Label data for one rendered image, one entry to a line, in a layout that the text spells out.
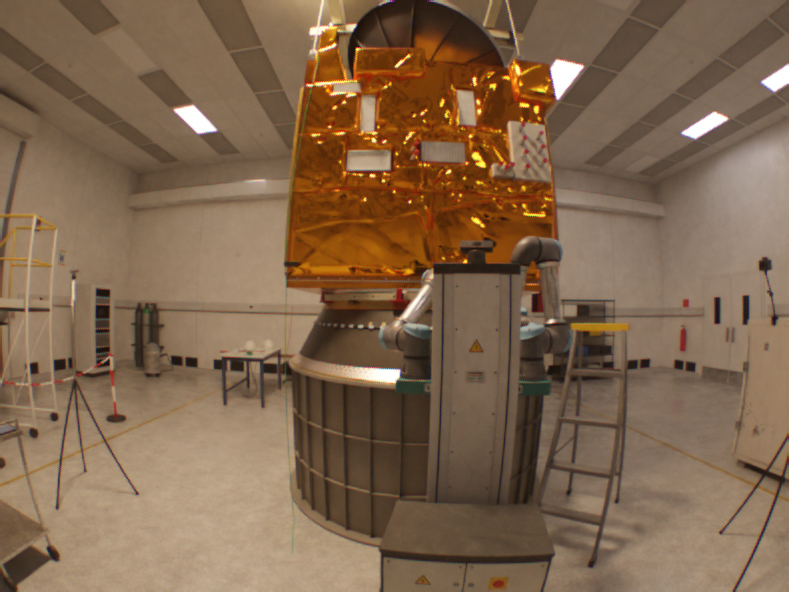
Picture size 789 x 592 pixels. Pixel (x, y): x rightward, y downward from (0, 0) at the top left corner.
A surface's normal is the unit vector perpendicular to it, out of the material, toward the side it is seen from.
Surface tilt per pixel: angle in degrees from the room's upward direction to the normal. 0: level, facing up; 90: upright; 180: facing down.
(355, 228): 88
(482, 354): 90
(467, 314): 90
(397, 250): 84
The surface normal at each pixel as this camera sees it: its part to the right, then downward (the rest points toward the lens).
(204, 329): 0.01, -0.04
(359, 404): -0.39, -0.04
